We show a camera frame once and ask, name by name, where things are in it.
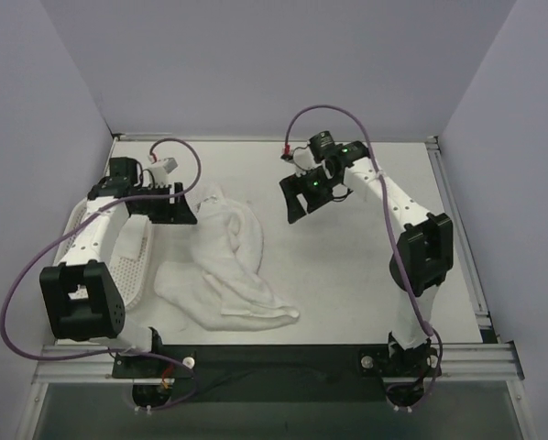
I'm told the white towel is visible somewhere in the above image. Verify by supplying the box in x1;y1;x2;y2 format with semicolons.
154;183;300;332
114;214;148;260

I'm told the purple cable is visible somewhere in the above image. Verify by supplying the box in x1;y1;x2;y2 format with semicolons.
0;138;204;409
282;104;444;409

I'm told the aluminium front rail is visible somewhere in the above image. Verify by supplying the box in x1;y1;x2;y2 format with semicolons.
32;344;524;384

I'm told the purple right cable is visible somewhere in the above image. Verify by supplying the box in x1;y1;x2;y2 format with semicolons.
282;104;444;409

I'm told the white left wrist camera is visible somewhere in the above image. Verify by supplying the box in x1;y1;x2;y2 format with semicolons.
148;157;178;179

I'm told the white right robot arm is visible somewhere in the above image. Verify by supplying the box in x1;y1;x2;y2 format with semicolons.
279;131;454;376

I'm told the white perforated plastic basket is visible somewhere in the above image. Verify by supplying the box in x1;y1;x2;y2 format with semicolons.
54;199;153;311

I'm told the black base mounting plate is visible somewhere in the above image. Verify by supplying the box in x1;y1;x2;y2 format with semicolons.
111;343;443;404

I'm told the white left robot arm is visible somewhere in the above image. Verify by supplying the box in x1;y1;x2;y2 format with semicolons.
39;157;197;378

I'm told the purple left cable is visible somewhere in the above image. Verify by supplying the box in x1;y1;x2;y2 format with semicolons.
0;138;204;409

